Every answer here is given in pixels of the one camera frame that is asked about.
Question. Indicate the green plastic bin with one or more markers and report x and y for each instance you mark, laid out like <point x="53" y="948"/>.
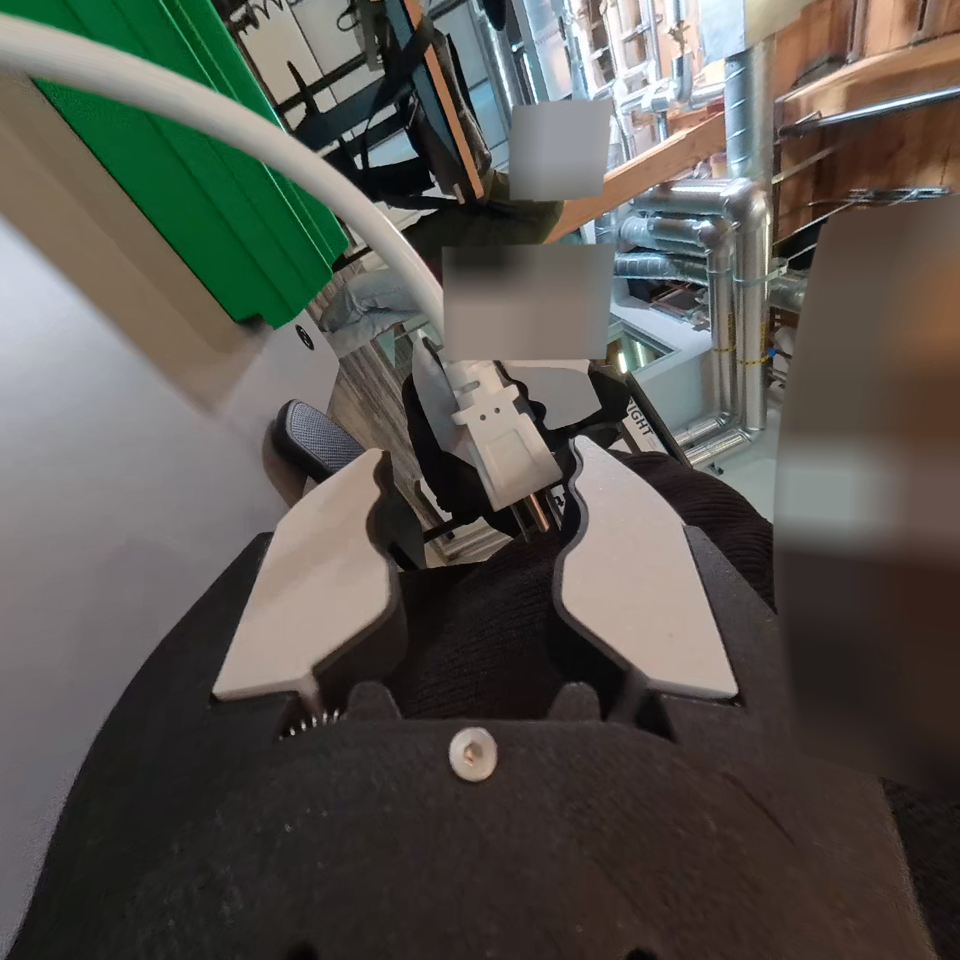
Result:
<point x="210" y="165"/>

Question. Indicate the grey desk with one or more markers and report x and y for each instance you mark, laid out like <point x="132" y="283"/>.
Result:
<point x="112" y="525"/>

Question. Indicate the black office chair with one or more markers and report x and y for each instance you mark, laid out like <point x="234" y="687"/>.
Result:
<point x="322" y="435"/>

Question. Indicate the person's torso in black sweater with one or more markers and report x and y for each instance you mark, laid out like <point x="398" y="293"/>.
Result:
<point x="930" y="885"/>

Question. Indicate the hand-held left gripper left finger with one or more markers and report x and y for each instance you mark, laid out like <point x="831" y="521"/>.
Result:
<point x="315" y="585"/>

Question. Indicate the silver ventilation duct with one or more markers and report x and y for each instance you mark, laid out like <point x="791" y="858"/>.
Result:
<point x="750" y="300"/>

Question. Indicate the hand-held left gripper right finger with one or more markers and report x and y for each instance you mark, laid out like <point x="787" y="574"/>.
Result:
<point x="637" y="592"/>

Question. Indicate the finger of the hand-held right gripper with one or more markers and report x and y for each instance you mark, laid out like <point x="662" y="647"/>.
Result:
<point x="436" y="390"/>
<point x="566" y="391"/>

